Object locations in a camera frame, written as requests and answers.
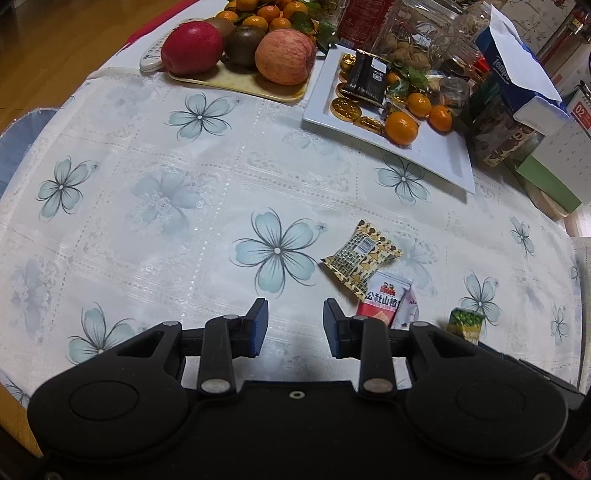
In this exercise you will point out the pink striped apple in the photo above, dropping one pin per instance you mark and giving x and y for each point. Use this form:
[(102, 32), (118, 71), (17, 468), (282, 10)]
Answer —
[(285, 57)]

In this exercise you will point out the white floral tablecloth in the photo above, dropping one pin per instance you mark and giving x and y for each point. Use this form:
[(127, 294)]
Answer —
[(161, 254)]

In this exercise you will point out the dark red apple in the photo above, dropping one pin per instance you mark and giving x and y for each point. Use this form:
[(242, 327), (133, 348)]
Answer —
[(191, 48)]

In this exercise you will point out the brown printed bag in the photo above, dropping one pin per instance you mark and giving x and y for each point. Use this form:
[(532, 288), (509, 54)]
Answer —
[(498, 138)]

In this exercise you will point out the clear walnut jar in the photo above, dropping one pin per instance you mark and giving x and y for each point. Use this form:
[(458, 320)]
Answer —
[(415, 41)]

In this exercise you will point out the blue white tissue pack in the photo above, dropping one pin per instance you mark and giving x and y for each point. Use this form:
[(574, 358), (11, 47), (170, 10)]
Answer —
[(503, 69)]

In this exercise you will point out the green box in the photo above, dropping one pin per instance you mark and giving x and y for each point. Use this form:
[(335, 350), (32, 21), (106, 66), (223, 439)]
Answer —
[(549, 184)]

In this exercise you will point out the desk calendar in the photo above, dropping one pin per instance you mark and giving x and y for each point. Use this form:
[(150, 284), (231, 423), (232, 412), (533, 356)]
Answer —
[(572, 152)]

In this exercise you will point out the pile of tangerines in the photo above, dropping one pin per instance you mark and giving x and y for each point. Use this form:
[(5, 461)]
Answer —
[(256, 11)]

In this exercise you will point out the red white snack packet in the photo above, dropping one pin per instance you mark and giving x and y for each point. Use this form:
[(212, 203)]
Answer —
[(383, 297)]

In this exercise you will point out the tan patterned snack packet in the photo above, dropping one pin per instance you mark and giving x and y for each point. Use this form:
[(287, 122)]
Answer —
[(362, 256)]

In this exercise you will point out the tangerine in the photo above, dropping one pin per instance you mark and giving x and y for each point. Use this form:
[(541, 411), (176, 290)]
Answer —
[(393, 78), (439, 117), (401, 127), (419, 104)]

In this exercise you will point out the small clear jar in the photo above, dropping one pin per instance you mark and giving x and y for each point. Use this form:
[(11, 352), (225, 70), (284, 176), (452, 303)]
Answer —
[(455, 90)]

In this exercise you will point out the green yellow snack packet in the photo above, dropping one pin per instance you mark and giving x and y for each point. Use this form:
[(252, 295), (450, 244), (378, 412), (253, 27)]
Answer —
[(466, 323)]

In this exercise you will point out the white rectangular plate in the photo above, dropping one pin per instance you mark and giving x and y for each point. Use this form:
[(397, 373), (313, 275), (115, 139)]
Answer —
[(429, 159)]

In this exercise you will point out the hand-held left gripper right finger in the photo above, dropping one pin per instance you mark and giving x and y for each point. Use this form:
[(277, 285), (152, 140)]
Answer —
[(330, 330)]

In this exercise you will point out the clear snack jar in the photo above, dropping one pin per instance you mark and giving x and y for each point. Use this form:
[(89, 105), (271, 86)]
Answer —
[(475, 23)]

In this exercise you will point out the white remote control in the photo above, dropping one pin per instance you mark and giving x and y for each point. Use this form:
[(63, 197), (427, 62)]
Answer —
[(150, 57)]

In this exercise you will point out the brown kiwi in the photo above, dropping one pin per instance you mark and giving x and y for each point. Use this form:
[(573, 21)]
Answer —
[(220, 25), (244, 46)]

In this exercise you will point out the red tin can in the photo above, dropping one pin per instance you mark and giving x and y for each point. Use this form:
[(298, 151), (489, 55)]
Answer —
[(364, 18)]

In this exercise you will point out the pile of gold chocolate coins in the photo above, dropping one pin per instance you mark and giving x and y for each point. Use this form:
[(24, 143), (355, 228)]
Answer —
[(346, 108)]

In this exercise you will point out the beige fruit tray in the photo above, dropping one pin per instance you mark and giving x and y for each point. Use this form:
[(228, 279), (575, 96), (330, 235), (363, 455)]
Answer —
[(240, 83)]

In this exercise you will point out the blue chair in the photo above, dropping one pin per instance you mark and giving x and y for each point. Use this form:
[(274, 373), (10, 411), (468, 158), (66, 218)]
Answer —
[(21, 138)]

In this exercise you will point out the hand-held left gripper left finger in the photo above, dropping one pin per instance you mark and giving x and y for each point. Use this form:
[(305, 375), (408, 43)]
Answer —
[(260, 328)]

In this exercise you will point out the black snack packet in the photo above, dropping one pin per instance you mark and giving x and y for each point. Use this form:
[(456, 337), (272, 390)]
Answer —
[(367, 78)]

